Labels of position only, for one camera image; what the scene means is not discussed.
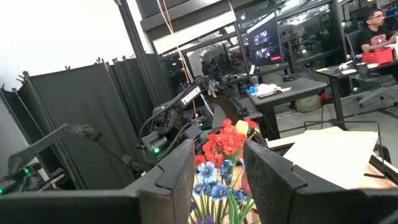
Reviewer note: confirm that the purple artificial flower bunch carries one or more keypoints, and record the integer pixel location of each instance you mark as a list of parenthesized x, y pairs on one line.
[(210, 220)]

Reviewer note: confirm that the wooden shelf black metal frame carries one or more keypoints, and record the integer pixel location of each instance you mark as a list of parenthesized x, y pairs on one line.
[(329, 155)]

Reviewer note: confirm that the orange artificial tulip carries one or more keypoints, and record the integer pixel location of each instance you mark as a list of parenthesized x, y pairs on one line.
[(242, 127)]

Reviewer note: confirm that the red artificial flower bunch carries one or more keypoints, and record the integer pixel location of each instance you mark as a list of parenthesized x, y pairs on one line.
[(228, 140), (214, 158)]

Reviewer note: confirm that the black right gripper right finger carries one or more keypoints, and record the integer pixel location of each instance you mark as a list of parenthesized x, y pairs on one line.
[(273, 193)]

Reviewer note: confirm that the black office desk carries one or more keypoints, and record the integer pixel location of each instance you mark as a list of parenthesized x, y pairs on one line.
[(335, 73), (289, 90)]

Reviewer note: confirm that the person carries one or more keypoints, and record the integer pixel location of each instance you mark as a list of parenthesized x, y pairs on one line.
[(373, 34)]

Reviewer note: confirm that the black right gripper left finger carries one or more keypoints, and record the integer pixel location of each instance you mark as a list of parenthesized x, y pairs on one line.
[(161, 199)]

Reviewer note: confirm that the red plastic box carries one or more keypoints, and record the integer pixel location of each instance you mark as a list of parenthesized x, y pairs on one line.
[(377, 56)]

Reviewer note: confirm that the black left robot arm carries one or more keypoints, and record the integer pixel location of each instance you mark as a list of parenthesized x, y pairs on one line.
[(189, 96)]

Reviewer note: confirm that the black folding partition screen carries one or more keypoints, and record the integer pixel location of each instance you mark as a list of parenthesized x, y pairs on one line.
[(77, 109)]

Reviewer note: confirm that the pale green bag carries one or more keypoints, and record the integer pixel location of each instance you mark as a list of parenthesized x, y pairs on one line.
[(308, 104)]

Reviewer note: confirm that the red artificial tulip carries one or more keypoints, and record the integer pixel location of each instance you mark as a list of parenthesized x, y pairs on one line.
[(245, 183)]

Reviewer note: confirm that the grey office chair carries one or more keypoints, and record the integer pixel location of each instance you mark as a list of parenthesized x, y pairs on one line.
[(373, 90)]

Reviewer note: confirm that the black monitor with lit screen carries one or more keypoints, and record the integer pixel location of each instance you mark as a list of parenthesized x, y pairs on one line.
[(264, 40)]

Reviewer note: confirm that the small black box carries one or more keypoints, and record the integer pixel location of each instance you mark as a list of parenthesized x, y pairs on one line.
[(290, 77)]

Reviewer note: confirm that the blue artificial flower bunch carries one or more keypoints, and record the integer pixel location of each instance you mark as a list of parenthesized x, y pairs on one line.
[(206, 171)]

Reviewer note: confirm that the white blue cloth pile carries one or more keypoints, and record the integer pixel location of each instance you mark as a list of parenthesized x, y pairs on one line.
[(264, 90)]

